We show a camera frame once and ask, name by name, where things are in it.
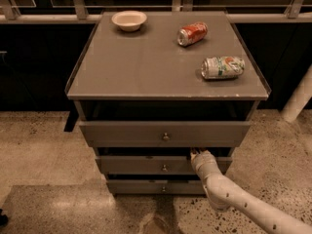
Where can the grey drawer cabinet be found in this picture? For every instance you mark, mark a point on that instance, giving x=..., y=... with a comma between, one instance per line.
x=147, y=76

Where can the white metal window railing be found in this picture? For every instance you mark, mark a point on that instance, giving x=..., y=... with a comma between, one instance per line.
x=237, y=11

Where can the grey top drawer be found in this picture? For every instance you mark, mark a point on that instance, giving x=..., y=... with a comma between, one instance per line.
x=164, y=133

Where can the white angled pole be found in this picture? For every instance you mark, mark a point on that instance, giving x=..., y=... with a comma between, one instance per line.
x=300, y=97

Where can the white green soda can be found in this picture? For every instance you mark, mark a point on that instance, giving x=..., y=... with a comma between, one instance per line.
x=221, y=68

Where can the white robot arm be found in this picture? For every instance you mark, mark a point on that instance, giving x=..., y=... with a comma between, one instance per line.
x=223, y=193

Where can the black object at floor edge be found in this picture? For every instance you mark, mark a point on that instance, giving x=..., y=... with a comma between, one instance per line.
x=3, y=218

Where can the red soda can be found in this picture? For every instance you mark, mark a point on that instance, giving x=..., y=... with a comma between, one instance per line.
x=192, y=33

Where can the white paper bowl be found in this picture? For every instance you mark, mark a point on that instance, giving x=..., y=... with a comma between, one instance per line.
x=129, y=21

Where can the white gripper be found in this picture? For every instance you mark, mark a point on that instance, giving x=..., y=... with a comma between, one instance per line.
x=202, y=161

